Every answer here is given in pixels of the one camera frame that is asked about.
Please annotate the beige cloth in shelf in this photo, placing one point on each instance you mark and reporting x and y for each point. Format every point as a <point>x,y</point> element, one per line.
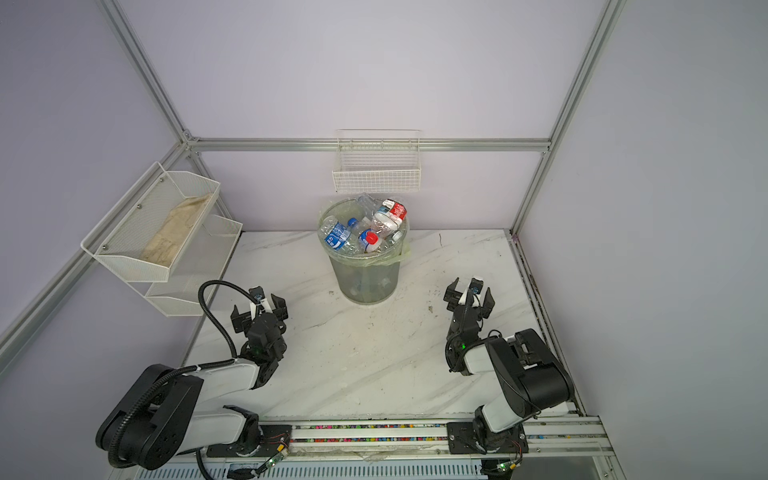
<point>166,244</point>

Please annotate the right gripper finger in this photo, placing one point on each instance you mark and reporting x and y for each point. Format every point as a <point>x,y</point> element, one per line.
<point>487,305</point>
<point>452,296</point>

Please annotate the red label crushed bottle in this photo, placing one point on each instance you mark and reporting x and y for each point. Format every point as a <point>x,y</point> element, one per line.
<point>388,217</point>

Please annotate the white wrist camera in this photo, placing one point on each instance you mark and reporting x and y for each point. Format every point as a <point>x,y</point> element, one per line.
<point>260,303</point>
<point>471,296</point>

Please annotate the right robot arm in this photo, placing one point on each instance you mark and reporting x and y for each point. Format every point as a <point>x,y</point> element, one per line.
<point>531,378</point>

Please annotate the grey mesh waste bin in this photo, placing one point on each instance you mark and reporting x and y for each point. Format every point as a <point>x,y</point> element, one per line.
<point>366,285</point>

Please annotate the white mesh two-tier shelf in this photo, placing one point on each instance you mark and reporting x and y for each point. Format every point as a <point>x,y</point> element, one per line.
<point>119,239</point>

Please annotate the small blue label bottle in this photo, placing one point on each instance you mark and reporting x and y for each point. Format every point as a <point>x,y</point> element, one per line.
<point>368,241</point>

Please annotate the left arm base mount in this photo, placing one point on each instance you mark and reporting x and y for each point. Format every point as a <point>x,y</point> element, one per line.
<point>258,442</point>

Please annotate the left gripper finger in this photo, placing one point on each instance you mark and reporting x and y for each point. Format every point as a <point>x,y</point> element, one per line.
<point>279,308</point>
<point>241,320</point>

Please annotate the crushed clear bottle white cap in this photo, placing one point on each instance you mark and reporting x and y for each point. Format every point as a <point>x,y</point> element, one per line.
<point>368,204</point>

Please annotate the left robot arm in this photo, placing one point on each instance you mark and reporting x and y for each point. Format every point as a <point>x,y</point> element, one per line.
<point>169,412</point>

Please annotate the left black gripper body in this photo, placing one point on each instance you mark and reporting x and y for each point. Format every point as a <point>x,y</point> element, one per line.
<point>282,348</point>

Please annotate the white wire wall basket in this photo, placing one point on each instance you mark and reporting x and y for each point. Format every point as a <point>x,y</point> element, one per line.
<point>377,161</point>

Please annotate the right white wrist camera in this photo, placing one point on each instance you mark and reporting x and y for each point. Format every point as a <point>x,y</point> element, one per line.
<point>471,296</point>

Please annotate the aluminium front rail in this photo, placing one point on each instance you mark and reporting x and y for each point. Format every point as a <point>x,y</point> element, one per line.
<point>390,439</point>

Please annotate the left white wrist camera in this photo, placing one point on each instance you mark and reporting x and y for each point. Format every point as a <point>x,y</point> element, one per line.
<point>260,303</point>

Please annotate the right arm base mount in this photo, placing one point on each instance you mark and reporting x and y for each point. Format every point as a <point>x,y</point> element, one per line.
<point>474,438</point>

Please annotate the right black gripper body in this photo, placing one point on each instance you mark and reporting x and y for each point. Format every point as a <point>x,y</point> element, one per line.
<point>476,311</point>

